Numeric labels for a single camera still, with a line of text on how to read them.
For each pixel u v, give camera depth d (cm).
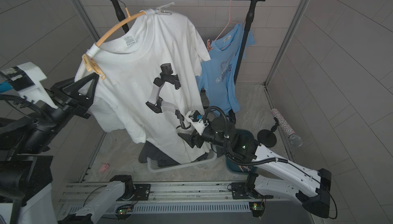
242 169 77
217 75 81
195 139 51
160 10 40
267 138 83
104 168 77
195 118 49
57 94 31
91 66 31
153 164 72
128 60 40
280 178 44
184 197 71
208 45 63
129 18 36
